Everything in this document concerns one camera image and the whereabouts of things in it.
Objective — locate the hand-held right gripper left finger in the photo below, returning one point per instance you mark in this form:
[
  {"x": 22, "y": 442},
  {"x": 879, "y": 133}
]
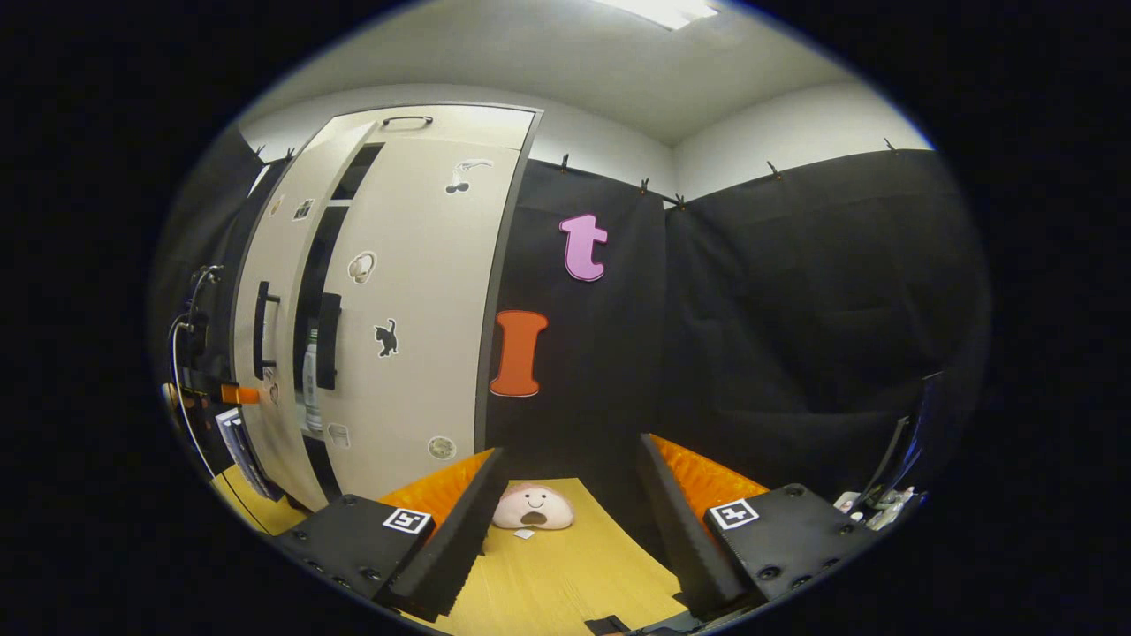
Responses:
[{"x": 464, "y": 539}]

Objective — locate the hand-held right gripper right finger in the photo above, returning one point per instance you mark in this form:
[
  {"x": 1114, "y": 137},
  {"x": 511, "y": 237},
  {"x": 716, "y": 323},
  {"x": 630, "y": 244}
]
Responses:
[{"x": 685, "y": 539}]

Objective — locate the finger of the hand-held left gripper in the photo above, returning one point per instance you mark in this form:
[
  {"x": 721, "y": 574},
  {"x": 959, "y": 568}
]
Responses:
[{"x": 240, "y": 394}]

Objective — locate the white green-labelled plastic bottle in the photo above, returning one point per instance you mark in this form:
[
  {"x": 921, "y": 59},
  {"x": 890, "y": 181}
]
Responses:
[{"x": 311, "y": 380}]

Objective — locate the white book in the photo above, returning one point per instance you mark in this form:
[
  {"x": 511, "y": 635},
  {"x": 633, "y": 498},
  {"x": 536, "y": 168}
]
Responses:
[{"x": 226, "y": 422}]

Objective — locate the grey-blue book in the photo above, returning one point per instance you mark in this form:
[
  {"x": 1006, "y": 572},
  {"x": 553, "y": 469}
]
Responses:
[{"x": 243, "y": 450}]

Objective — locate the pink smiling plush toy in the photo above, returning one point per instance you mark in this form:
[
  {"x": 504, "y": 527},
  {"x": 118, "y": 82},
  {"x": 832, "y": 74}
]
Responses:
[{"x": 533, "y": 508}]

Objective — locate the white tray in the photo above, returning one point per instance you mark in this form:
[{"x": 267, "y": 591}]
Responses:
[{"x": 846, "y": 502}]

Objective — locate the black backdrop cloth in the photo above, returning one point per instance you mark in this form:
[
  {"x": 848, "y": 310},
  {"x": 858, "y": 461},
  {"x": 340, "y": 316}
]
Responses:
[
  {"x": 618, "y": 371},
  {"x": 795, "y": 336}
]

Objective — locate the tall pump bottle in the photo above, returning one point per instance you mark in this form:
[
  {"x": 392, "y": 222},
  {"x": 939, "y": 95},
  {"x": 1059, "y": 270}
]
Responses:
[{"x": 892, "y": 512}]

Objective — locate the white cabinet body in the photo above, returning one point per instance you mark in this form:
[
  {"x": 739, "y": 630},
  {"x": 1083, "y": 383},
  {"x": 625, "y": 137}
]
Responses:
[{"x": 356, "y": 172}]

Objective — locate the white cabinet drawer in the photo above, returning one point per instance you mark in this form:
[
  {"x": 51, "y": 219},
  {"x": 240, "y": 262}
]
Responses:
[{"x": 477, "y": 128}]

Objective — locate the ceiling light panel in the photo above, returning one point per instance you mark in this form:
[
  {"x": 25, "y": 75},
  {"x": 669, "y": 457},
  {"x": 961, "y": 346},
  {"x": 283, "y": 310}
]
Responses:
[{"x": 658, "y": 11}]

